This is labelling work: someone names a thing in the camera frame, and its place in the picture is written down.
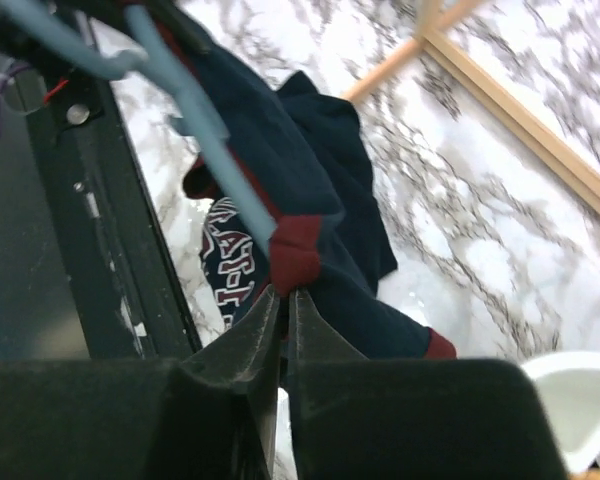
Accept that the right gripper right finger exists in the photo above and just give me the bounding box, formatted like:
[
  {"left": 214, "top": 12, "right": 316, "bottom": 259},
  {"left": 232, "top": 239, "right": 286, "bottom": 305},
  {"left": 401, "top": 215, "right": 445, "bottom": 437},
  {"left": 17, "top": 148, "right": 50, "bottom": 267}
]
[{"left": 288, "top": 291, "right": 567, "bottom": 479}]

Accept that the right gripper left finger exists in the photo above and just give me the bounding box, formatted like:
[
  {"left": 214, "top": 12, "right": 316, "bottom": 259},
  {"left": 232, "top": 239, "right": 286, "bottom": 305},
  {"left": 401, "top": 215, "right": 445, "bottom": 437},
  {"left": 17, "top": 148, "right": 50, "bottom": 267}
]
[{"left": 0, "top": 290, "right": 280, "bottom": 479}]

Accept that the navy maroon tank top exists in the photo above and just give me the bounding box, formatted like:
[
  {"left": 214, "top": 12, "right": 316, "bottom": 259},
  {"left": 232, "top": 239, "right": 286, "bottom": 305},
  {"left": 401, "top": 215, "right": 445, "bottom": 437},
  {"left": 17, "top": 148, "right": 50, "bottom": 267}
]
[{"left": 164, "top": 25, "right": 456, "bottom": 359}]

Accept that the blue plastic hanger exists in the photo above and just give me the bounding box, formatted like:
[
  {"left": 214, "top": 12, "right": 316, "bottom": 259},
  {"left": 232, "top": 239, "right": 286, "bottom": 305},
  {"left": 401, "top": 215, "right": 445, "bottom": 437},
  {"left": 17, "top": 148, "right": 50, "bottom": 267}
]
[{"left": 0, "top": 1, "right": 276, "bottom": 254}]

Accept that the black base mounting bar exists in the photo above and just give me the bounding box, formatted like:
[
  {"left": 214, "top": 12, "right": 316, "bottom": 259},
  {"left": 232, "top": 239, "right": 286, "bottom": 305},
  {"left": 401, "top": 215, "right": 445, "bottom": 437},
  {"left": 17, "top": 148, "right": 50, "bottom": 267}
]
[{"left": 0, "top": 72, "right": 201, "bottom": 360}]

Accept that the white laundry basket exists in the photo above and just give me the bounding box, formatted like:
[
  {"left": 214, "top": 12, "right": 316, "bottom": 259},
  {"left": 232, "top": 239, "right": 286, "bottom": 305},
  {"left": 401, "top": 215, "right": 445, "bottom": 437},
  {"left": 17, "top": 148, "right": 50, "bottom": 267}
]
[{"left": 522, "top": 351, "right": 600, "bottom": 474}]

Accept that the wooden clothes rack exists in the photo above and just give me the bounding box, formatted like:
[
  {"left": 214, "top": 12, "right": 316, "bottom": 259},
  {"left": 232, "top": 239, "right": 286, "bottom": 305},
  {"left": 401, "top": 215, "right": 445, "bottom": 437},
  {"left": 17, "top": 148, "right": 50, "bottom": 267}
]
[{"left": 343, "top": 1, "right": 600, "bottom": 216}]

